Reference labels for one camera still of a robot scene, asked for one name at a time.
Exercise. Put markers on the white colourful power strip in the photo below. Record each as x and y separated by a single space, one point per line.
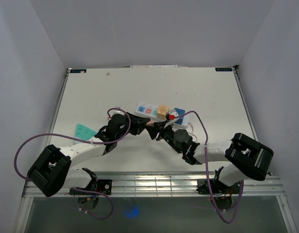
150 111

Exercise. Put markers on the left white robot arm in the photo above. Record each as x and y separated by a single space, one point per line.
54 169

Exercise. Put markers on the pink small plug adapter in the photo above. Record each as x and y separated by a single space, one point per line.
150 123

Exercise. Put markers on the left blue corner label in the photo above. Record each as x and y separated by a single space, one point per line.
78 70

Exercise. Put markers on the blue corner label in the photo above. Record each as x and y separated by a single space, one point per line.
223 69
78 70

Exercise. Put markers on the right blue corner label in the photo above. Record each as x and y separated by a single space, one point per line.
223 69

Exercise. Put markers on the aluminium rail frame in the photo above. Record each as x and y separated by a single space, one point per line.
155 185

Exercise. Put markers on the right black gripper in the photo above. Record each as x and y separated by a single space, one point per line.
153 130

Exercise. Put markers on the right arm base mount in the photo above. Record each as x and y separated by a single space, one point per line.
223 196

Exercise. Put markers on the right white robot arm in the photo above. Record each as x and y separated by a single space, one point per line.
248 157

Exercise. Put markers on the teal triangular socket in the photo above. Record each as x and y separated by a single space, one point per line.
84 133

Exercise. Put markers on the beige cube socket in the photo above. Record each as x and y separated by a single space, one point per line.
162 111

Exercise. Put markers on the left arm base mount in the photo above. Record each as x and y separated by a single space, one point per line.
90 203

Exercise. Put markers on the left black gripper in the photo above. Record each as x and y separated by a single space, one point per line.
138 123

